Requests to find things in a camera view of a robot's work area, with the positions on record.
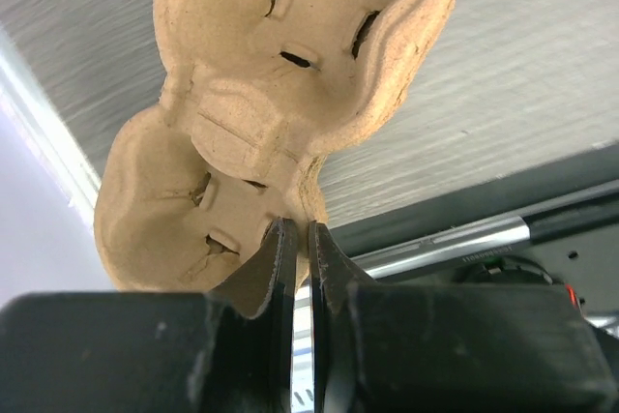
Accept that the cardboard cup carrier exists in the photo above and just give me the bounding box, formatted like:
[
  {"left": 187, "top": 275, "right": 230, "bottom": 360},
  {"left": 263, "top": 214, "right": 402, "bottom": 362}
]
[{"left": 94, "top": 0, "right": 456, "bottom": 291}]

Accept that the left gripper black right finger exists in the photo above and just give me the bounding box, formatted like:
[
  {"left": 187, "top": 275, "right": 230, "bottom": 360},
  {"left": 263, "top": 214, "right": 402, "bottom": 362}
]
[{"left": 309, "top": 221, "right": 382, "bottom": 412}]

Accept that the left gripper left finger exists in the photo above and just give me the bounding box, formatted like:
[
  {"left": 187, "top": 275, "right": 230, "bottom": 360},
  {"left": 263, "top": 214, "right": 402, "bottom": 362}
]
[{"left": 207, "top": 218, "right": 298, "bottom": 412}]

